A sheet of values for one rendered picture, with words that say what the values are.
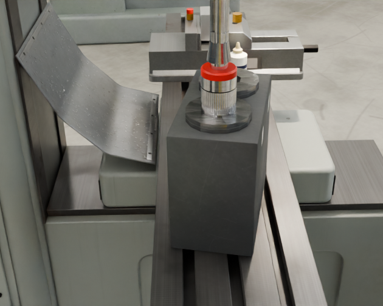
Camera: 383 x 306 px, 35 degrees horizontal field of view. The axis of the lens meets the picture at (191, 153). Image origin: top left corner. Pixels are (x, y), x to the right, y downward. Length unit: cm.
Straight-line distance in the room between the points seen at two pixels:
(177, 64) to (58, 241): 47
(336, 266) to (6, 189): 74
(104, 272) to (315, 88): 242
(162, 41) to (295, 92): 219
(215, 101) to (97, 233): 63
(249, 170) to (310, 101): 269
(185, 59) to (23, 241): 53
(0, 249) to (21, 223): 8
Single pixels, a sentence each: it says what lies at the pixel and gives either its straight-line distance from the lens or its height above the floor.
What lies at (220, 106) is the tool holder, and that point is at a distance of 80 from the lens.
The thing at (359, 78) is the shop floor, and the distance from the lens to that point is 382.
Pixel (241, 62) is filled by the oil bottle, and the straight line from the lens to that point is 130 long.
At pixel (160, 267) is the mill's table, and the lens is 87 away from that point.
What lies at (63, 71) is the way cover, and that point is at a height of 101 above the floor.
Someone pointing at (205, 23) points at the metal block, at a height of 106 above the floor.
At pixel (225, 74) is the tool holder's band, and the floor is 120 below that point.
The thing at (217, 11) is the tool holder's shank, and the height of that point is 128.
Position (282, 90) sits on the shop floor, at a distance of 359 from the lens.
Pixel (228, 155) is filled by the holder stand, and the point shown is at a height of 111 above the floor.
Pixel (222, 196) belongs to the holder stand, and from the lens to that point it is 82.
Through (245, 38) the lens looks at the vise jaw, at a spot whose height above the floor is 104.
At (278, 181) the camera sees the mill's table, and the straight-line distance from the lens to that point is 104.
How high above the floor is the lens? 152
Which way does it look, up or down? 31 degrees down
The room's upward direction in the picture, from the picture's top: 1 degrees counter-clockwise
